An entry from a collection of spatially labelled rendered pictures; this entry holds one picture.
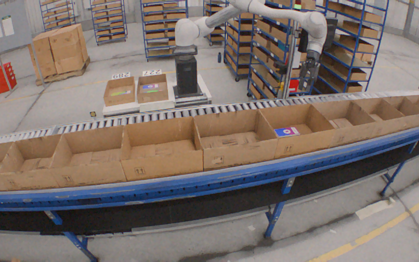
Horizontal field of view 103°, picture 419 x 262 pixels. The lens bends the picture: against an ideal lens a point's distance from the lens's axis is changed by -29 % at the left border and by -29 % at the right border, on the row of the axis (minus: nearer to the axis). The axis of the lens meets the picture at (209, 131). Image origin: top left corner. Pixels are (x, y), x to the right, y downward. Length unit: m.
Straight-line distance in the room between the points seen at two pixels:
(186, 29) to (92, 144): 1.15
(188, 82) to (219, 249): 1.45
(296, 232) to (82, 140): 1.80
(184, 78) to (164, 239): 1.40
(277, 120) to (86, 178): 1.18
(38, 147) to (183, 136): 0.94
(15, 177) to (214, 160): 1.10
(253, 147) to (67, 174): 0.95
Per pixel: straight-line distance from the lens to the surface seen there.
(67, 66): 5.54
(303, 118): 1.63
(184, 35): 1.96
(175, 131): 1.36
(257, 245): 1.98
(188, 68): 2.04
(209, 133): 1.40
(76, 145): 1.48
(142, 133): 1.36
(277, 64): 2.06
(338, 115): 1.83
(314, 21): 1.24
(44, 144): 1.56
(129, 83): 2.49
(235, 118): 1.39
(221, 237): 1.98
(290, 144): 1.27
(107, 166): 1.14
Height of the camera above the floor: 1.78
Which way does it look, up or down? 37 degrees down
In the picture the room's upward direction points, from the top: straight up
